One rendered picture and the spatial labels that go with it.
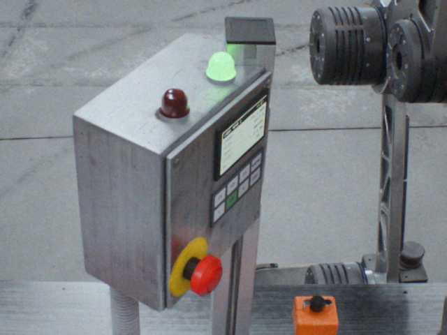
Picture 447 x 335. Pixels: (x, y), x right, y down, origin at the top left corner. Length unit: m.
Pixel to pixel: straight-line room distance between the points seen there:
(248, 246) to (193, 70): 0.24
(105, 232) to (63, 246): 1.96
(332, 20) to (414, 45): 0.52
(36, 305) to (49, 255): 1.27
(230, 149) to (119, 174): 0.10
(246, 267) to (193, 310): 0.48
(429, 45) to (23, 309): 0.78
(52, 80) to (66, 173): 0.58
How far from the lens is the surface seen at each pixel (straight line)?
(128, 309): 0.97
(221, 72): 0.77
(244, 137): 0.80
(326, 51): 1.93
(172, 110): 0.73
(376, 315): 1.47
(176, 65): 0.80
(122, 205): 0.77
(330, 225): 2.85
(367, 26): 1.96
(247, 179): 0.85
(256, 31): 0.81
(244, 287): 1.00
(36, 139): 3.18
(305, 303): 0.96
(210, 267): 0.80
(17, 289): 1.49
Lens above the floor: 1.91
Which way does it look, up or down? 39 degrees down
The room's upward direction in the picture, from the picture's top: 3 degrees clockwise
